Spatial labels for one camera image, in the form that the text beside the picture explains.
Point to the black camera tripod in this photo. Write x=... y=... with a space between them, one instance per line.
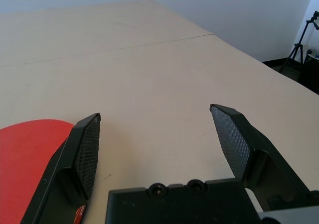
x=298 y=47

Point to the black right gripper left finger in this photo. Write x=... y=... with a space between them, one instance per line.
x=62 y=174

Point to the red ping-pong paddle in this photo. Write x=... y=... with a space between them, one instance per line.
x=22 y=159

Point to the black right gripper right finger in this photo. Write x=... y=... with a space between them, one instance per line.
x=264 y=164

